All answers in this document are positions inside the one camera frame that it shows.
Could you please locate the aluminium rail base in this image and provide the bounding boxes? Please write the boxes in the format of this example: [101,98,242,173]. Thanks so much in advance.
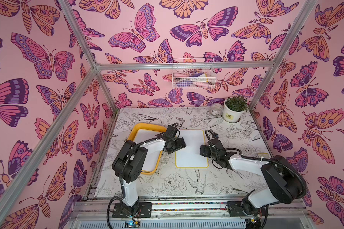
[66,195,316,229]

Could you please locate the clear tape roll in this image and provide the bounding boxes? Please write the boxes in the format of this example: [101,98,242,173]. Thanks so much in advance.
[210,103,224,117]

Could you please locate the potted green plant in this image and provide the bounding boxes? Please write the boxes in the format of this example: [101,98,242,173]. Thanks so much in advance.
[221,95,248,123]

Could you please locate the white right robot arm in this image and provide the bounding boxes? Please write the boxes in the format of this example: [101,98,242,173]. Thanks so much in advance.
[200,130,308,216]

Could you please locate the yellow-framed whiteboard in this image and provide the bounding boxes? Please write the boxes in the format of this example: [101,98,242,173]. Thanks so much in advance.
[175,130,208,169]
[133,129,162,175]

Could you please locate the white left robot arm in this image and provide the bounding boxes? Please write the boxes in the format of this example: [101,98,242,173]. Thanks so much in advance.
[109,123,186,218]

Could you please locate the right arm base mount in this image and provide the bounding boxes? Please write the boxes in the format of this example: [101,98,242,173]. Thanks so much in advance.
[225,192,269,218]

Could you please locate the aluminium cage frame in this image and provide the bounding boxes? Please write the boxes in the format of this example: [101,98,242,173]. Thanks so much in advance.
[0,1,317,226]

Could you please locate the white knit work glove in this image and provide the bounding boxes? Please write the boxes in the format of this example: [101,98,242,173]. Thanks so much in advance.
[257,152,271,161]

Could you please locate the yellow storage tray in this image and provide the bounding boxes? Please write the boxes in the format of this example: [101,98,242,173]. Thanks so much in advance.
[128,123,166,175]

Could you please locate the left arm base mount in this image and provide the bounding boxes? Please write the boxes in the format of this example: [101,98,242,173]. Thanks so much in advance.
[112,202,152,219]

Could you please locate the green circuit board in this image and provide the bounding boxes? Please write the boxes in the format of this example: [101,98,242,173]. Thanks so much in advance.
[124,221,140,229]

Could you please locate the white wire wall basket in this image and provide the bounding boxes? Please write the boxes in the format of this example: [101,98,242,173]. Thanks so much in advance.
[171,57,217,90]

